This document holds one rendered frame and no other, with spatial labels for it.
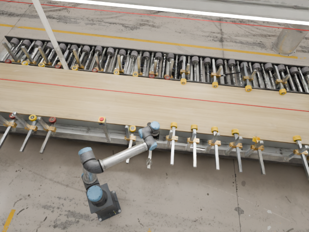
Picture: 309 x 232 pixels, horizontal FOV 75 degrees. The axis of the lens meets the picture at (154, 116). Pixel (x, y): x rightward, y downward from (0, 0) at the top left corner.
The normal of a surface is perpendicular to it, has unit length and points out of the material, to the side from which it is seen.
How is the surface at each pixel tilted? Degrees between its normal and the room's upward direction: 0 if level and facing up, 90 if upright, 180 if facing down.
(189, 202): 0
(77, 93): 0
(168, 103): 0
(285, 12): 61
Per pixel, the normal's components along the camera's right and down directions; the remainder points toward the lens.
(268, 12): -0.07, 0.48
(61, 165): 0.04, -0.53
